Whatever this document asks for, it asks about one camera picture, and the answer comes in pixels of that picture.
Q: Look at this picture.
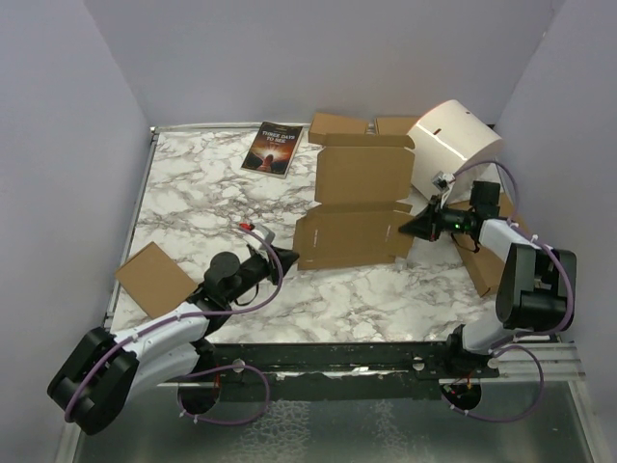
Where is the Three Days To See book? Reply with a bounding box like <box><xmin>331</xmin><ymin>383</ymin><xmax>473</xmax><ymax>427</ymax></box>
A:
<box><xmin>241</xmin><ymin>122</ymin><xmax>303</xmax><ymax>178</ymax></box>

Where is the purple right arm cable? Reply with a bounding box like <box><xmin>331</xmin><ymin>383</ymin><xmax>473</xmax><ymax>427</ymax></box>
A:
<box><xmin>443</xmin><ymin>161</ymin><xmax>577</xmax><ymax>423</ymax></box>

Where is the cardboard box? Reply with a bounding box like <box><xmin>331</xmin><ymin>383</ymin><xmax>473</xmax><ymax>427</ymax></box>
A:
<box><xmin>115</xmin><ymin>242</ymin><xmax>198</xmax><ymax>318</ymax></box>
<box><xmin>374</xmin><ymin>116</ymin><xmax>419</xmax><ymax>135</ymax></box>
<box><xmin>308</xmin><ymin>112</ymin><xmax>369</xmax><ymax>145</ymax></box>
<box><xmin>448</xmin><ymin>193</ymin><xmax>514</xmax><ymax>297</ymax></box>
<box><xmin>293</xmin><ymin>134</ymin><xmax>415</xmax><ymax>270</ymax></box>

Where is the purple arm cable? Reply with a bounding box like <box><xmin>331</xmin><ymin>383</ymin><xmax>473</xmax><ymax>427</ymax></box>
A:
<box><xmin>443</xmin><ymin>161</ymin><xmax>577</xmax><ymax>423</ymax></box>
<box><xmin>65</xmin><ymin>226</ymin><xmax>285</xmax><ymax>425</ymax></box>

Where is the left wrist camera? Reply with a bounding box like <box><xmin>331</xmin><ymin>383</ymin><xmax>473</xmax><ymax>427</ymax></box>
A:
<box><xmin>239</xmin><ymin>223</ymin><xmax>275</xmax><ymax>254</ymax></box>

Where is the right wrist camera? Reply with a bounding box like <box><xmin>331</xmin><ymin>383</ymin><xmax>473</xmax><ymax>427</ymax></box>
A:
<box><xmin>431</xmin><ymin>172</ymin><xmax>456</xmax><ymax>192</ymax></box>

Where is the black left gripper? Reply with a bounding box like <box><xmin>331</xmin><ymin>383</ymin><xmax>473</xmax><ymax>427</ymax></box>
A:
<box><xmin>226</xmin><ymin>245</ymin><xmax>300</xmax><ymax>304</ymax></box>

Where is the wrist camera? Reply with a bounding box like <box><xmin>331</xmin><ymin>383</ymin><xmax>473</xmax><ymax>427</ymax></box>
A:
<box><xmin>431</xmin><ymin>172</ymin><xmax>456</xmax><ymax>192</ymax></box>
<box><xmin>239</xmin><ymin>223</ymin><xmax>275</xmax><ymax>254</ymax></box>

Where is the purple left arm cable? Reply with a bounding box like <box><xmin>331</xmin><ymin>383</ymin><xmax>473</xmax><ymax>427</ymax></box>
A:
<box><xmin>65</xmin><ymin>226</ymin><xmax>285</xmax><ymax>425</ymax></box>

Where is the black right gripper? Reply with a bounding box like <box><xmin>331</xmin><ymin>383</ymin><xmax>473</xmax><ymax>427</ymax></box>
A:
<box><xmin>400</xmin><ymin>194</ymin><xmax>474</xmax><ymax>242</ymax></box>

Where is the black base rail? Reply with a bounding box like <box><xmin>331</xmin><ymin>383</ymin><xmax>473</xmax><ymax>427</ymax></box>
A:
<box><xmin>179</xmin><ymin>341</ymin><xmax>498</xmax><ymax>402</ymax></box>

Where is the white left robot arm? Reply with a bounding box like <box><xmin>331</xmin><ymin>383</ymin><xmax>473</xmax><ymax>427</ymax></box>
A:
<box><xmin>47</xmin><ymin>247</ymin><xmax>299</xmax><ymax>435</ymax></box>

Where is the white cylindrical drum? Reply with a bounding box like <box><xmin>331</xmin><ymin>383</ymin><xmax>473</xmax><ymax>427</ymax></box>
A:
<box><xmin>408</xmin><ymin>99</ymin><xmax>503</xmax><ymax>202</ymax></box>

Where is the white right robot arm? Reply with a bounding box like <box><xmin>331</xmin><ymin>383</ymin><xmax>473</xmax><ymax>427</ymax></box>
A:
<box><xmin>398</xmin><ymin>181</ymin><xmax>577</xmax><ymax>377</ymax></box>

